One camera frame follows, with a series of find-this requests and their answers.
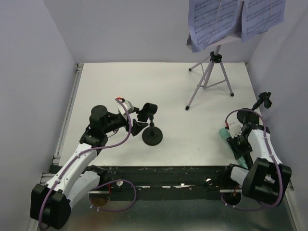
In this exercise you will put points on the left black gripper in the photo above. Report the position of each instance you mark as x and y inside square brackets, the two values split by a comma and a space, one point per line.
[137, 126]

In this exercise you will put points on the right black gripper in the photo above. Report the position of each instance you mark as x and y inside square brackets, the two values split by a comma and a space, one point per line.
[237, 150]

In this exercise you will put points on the black microphone stand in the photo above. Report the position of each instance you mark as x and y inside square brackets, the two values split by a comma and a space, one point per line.
[152, 135]
[245, 116]

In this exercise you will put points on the green toy microphone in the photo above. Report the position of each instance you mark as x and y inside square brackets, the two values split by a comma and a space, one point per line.
[225, 135]

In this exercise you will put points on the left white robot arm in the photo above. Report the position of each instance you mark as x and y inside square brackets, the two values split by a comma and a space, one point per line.
[50, 203]

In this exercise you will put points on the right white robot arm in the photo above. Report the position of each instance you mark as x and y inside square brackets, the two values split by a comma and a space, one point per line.
[259, 172]

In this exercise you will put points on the silver tripod music stand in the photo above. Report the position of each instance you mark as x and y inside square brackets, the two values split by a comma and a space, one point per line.
[207, 66]

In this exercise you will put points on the left sheet music page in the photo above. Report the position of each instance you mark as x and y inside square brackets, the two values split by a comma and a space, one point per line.
[209, 21]

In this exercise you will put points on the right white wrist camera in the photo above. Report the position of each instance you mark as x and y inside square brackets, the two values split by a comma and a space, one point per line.
[234, 129]

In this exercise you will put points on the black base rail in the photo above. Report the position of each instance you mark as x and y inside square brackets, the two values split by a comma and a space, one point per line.
[162, 183]

